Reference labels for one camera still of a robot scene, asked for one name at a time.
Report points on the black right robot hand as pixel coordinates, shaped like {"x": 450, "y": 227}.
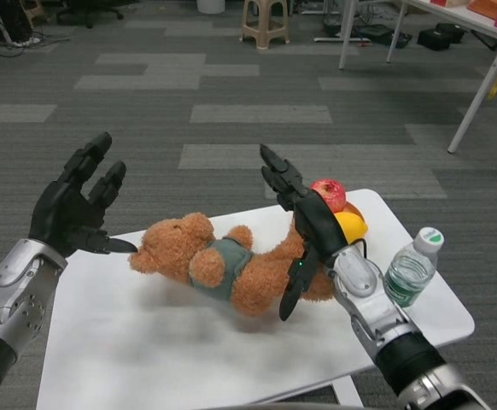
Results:
{"x": 317, "y": 222}

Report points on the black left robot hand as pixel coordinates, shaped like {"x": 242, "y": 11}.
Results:
{"x": 65, "y": 213}

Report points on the brown teddy bear green sweater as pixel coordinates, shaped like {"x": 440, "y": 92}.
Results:
{"x": 257, "y": 277}

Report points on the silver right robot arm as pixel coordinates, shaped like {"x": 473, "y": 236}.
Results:
{"x": 372, "y": 299}

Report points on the red apple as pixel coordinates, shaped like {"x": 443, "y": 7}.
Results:
{"x": 330, "y": 194}

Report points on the yellow lemon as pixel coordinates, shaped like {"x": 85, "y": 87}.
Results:
{"x": 353, "y": 226}

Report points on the clear plastic water bottle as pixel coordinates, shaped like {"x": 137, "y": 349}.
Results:
{"x": 408, "y": 273}

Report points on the white table base beam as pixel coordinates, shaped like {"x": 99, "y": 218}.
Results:
{"x": 347, "y": 392}

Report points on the white power strip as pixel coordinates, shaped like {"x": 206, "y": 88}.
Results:
{"x": 26, "y": 41}

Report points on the silver robot chest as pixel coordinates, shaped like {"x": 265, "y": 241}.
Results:
{"x": 308, "y": 406}

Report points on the black bag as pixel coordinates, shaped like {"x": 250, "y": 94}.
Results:
{"x": 383, "y": 35}

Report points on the white slanted pole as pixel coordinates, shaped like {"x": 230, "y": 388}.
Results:
{"x": 1, "y": 23}

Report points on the white background table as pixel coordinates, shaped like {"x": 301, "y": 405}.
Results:
{"x": 479, "y": 98}

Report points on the black office chair base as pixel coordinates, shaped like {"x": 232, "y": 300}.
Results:
{"x": 90, "y": 10}

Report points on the beige plastic stool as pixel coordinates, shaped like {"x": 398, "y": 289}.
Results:
{"x": 265, "y": 21}

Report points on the black box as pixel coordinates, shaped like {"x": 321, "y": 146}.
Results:
{"x": 440, "y": 36}

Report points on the white waste bin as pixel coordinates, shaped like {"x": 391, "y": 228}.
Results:
{"x": 210, "y": 5}

